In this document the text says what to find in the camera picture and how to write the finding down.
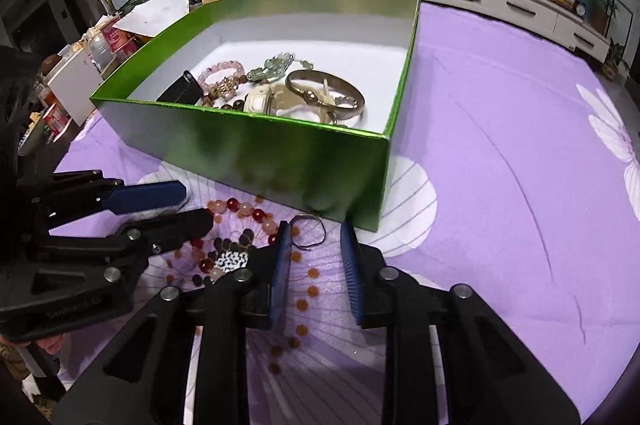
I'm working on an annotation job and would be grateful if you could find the white paper sheet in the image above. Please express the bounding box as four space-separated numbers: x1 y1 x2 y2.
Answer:
114 0 193 38

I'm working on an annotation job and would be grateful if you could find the cream wristwatch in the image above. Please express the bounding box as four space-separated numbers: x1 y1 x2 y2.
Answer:
242 82 321 122

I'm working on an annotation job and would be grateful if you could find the pink cup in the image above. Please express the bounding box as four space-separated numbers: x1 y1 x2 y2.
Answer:
102 26 135 53

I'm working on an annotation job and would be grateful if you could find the white tv cabinet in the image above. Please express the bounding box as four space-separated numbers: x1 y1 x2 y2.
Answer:
360 0 611 61

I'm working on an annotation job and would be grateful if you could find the metal bangle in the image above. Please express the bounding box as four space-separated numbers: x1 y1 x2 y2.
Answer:
285 69 366 126

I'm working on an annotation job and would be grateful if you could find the green cardboard box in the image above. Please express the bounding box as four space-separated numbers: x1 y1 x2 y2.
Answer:
90 0 422 233

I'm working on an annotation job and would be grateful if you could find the black white spotted pendant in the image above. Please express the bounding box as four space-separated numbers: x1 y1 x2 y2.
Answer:
214 250 251 273

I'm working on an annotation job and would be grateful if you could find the tall potted plant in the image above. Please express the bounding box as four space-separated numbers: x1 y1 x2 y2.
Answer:
595 0 621 33

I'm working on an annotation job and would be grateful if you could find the white cardboard box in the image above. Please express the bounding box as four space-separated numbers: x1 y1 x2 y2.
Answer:
47 50 103 126

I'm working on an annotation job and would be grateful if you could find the brown bead bracelet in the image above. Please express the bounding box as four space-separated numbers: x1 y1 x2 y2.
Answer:
202 75 248 111

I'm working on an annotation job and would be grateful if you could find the red and pink bead bracelet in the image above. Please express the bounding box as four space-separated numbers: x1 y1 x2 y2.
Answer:
192 198 281 286

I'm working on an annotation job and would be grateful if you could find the metal ring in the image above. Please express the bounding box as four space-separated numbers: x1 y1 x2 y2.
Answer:
289 214 328 250

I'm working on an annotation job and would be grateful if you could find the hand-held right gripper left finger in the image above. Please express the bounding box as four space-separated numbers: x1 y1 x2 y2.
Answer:
50 221 292 425

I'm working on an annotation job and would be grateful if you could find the dark wristband watch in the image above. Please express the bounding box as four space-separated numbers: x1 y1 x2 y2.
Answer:
156 70 204 104

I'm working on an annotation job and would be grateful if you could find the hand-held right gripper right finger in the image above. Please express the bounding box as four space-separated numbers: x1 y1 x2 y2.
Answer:
340 222 582 425

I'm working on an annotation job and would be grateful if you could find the pale green bead bracelet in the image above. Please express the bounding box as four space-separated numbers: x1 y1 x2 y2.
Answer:
246 52 313 82

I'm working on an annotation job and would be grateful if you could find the person's left hand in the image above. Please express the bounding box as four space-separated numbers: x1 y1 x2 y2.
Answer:
30 336 66 358

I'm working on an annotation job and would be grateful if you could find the small potted plant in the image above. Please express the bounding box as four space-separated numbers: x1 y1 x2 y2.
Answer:
602 39 633 80

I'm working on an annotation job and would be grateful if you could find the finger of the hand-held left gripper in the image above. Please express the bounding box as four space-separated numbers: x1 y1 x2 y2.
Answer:
15 170 188 217
47 208 213 266

